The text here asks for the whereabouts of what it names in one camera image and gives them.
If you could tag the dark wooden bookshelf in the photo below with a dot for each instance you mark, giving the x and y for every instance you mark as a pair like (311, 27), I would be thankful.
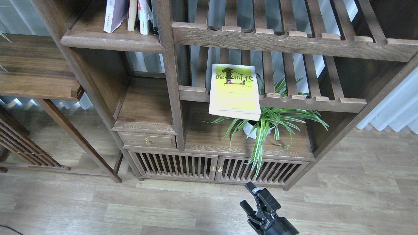
(310, 53)

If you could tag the spider plant in white pot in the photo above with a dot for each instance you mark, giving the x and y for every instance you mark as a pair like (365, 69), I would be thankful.
(272, 117)

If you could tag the brass cabinet door knobs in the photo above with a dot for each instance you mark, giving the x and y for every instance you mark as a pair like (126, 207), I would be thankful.
(218, 169)

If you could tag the dark upright book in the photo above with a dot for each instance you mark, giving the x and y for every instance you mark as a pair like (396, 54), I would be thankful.
(154, 18)

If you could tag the white curtain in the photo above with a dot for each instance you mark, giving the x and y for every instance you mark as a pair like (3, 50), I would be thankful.
(397, 110)

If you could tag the yellow-green paperback book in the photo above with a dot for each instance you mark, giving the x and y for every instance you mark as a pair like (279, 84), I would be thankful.
(234, 92)

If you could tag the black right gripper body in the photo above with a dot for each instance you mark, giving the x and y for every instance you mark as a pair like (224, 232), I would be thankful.
(265, 223)

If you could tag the white lilac paperback book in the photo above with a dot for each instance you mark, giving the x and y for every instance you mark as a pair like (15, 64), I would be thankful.
(115, 14)

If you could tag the wooden side table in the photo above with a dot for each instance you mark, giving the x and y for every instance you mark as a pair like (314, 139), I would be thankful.
(36, 69)

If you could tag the white plastic-wrapped upright book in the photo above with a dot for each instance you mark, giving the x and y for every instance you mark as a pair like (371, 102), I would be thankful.
(144, 16)

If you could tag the tan upright book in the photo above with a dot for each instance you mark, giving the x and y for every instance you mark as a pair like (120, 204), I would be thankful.
(132, 15)

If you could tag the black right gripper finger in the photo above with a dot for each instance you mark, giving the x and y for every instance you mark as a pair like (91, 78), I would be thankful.
(249, 212)
(272, 205)

